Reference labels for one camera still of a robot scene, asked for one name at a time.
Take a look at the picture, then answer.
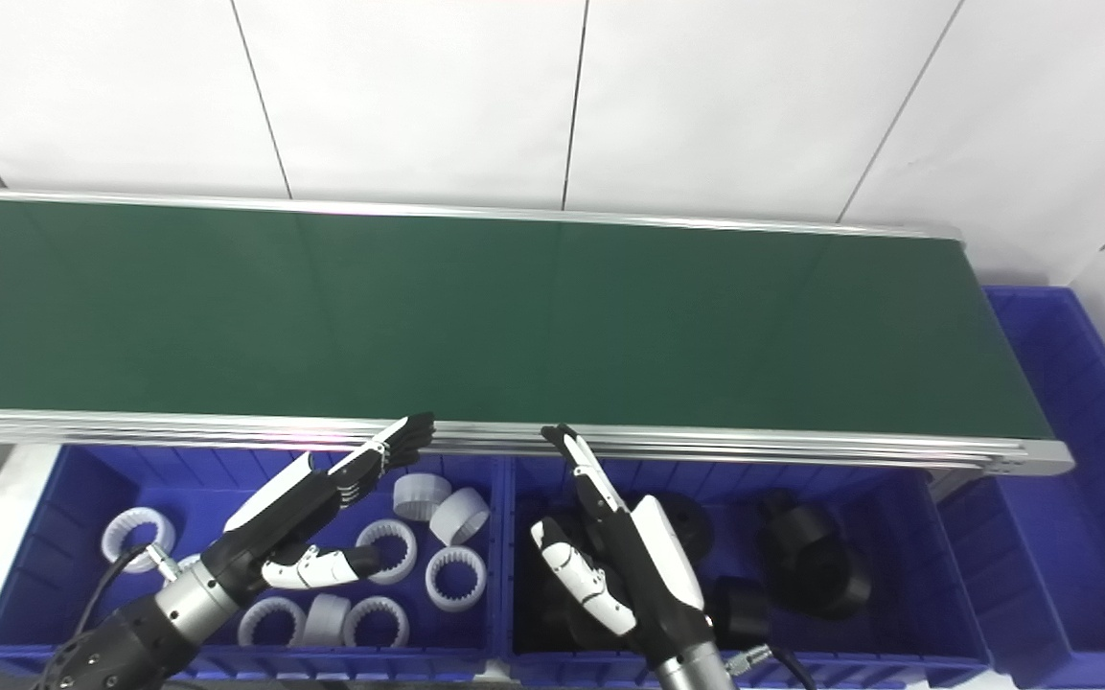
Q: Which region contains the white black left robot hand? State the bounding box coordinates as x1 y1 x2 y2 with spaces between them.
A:
200 412 436 609

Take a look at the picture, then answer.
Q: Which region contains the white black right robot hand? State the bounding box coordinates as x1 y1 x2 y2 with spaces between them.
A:
530 423 716 669

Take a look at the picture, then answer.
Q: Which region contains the blue bin holding white rings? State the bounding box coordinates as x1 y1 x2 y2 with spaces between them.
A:
0 443 515 683

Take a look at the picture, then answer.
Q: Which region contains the blue bin holding black parts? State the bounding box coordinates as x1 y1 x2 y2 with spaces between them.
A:
499 450 994 690

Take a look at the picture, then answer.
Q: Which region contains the large empty blue bin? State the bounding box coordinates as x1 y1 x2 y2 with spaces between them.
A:
935 285 1105 690

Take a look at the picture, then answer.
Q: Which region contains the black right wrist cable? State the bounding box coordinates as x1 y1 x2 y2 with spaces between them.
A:
723 644 817 690

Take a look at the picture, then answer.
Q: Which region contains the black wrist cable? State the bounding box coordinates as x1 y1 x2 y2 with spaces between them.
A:
81 542 176 664
723 644 817 690

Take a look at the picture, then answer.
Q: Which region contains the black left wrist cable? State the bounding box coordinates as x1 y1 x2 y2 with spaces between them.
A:
81 542 176 664

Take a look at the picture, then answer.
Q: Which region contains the green conveyor belt aluminium frame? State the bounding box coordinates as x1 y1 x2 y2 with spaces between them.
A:
0 188 1076 477

